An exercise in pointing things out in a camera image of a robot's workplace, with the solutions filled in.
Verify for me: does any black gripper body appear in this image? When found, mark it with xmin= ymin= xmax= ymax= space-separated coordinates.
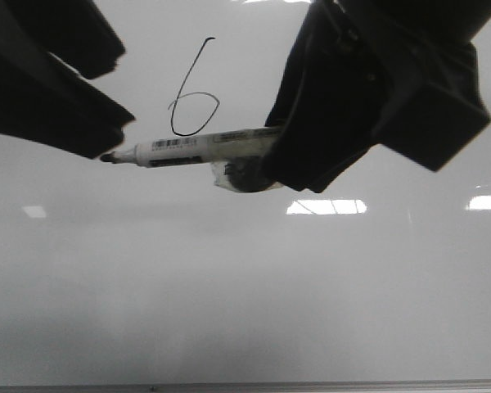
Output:
xmin=340 ymin=1 xmax=491 ymax=172

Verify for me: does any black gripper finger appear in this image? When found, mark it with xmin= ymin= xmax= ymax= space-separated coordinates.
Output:
xmin=0 ymin=1 xmax=134 ymax=159
xmin=261 ymin=1 xmax=389 ymax=193

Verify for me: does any white whiteboard with aluminium frame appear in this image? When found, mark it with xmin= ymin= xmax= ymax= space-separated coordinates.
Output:
xmin=0 ymin=20 xmax=491 ymax=385

